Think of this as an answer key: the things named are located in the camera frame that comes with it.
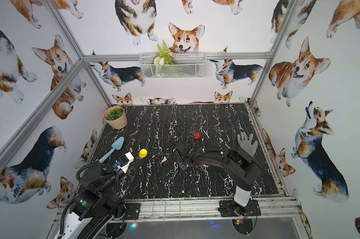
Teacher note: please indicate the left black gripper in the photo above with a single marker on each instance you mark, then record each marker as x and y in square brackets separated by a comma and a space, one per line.
[131, 164]

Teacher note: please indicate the light blue garden trowel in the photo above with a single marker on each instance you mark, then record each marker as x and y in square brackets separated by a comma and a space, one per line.
[117, 145]

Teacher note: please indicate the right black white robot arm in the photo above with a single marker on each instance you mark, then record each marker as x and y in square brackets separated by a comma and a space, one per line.
[242, 168]

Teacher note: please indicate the yellow paint jar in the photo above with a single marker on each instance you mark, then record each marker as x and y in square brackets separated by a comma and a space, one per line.
[143, 153]

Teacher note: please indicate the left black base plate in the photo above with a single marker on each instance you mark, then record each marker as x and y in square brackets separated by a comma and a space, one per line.
[131, 211]

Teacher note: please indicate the green fern plant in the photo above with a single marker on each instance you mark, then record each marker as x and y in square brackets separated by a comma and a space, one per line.
[164, 55]

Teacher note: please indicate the white wire wall basket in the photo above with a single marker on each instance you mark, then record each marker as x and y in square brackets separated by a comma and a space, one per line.
[177, 66]

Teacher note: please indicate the grey rubber glove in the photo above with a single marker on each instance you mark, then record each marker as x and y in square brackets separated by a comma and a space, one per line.
[247, 143]

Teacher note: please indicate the beige pot with green plant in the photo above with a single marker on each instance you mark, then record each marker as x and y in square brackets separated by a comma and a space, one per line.
[115, 117]

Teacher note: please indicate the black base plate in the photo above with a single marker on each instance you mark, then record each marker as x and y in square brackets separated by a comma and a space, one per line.
[131, 211]
[232, 209]

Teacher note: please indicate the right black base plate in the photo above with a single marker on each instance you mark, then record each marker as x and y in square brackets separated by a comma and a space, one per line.
[232, 209]

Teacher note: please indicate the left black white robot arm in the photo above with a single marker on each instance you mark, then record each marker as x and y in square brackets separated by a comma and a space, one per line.
[90, 210]

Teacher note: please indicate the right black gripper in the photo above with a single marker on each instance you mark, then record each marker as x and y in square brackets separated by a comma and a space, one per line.
[178, 160]

